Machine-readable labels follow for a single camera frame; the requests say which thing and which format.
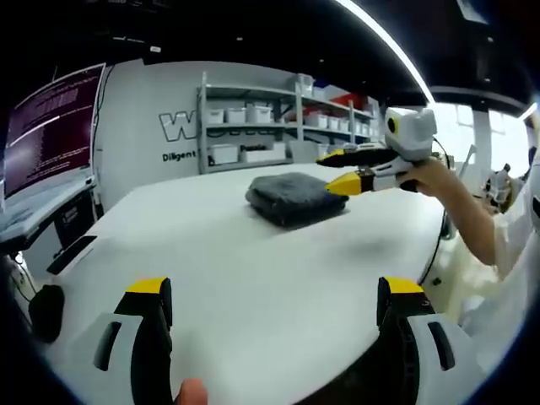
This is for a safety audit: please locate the person's left hand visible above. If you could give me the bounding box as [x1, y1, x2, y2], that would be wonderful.
[171, 378, 208, 405]

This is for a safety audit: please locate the person's white shirt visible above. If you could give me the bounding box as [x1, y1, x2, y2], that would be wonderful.
[457, 138, 540, 381]

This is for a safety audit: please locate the grey metal storage shelf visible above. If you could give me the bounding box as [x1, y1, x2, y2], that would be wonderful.
[196, 71, 387, 176]

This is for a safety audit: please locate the person's right hand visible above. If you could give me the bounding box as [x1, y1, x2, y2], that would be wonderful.
[398, 158, 455, 199]

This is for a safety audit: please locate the white side desk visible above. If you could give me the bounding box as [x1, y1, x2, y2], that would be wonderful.
[0, 166, 99, 254]

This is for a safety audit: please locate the computer monitor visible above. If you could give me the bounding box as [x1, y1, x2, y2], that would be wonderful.
[3, 62, 107, 202]

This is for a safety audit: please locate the black computer mouse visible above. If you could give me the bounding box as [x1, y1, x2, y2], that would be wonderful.
[27, 284, 66, 343]

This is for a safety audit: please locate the dark grey towel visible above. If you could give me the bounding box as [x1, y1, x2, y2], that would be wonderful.
[245, 171, 350, 229]

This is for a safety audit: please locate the black keyboard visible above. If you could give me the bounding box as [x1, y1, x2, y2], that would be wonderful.
[46, 235, 99, 276]

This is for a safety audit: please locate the black cable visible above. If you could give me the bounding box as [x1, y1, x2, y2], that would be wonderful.
[417, 137, 455, 288]

